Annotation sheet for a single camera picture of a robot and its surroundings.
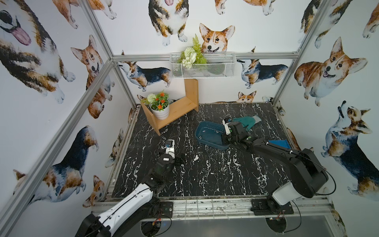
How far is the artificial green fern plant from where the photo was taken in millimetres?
791

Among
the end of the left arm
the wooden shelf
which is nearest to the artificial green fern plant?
the wooden shelf

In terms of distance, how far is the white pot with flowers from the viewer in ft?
3.10

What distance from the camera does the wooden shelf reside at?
1013mm

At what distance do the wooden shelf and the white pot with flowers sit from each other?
30mm

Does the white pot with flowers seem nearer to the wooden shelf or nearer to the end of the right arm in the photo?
the wooden shelf

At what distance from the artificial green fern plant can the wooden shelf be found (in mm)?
166
